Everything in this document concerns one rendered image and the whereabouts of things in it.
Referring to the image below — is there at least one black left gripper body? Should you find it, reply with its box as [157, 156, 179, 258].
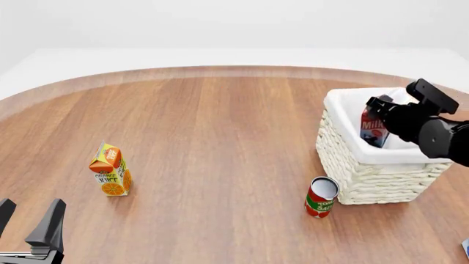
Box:
[0, 246, 65, 264]

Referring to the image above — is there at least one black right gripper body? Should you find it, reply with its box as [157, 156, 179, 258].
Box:
[365, 95, 396, 120]

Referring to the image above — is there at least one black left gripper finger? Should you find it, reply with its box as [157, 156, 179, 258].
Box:
[24, 198, 67, 253]
[0, 198, 18, 238]

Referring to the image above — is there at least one red blue milk carton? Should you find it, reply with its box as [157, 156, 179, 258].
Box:
[359, 94, 392, 150]

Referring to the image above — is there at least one white wicker basket with liner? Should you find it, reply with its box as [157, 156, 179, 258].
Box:
[315, 87, 454, 206]

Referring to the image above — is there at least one orange juice carton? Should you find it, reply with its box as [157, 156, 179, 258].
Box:
[88, 140, 133, 198]

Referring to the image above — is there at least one tomato sauce tin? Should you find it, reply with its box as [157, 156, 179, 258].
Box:
[303, 176, 340, 219]

